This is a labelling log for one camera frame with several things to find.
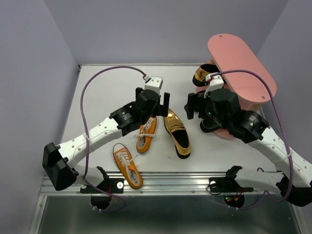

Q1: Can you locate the black loafer back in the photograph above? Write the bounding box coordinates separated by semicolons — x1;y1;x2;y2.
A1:
199;118;220;133

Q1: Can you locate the orange sneaker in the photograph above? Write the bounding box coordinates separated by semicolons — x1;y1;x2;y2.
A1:
134;117;157;154
113;143;143;189

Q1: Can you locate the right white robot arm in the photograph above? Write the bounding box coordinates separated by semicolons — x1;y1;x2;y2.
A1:
184;88;312;207

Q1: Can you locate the pink shoe shelf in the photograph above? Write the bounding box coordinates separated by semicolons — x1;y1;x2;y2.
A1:
196;34;277;143

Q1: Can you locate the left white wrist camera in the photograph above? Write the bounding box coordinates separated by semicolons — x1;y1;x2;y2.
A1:
144;76;163;95

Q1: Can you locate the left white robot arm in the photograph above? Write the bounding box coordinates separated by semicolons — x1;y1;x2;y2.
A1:
42;88;170;192

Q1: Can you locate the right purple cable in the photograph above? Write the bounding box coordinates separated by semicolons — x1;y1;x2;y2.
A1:
212;70;293;211

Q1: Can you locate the aluminium mounting rail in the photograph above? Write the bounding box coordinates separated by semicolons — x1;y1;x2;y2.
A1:
40;172;273;195

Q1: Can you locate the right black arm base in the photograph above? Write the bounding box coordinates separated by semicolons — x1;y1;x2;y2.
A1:
207;166;254;194

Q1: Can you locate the orange sneaker front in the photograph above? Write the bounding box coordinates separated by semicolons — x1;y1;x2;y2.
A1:
113;143;143;189

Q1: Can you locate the orange sneaker centre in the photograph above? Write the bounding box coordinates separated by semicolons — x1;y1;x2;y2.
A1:
134;117;157;154

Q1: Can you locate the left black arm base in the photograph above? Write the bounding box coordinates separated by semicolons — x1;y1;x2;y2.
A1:
86;166;124;194

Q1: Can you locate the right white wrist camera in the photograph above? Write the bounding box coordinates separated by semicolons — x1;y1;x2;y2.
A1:
204;73;224;98

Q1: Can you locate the gold loafer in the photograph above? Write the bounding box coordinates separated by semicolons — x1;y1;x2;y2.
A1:
192;63;219;87
163;108;192;159

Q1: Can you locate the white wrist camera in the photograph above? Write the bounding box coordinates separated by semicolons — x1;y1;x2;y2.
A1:
204;73;224;98
144;76;163;95

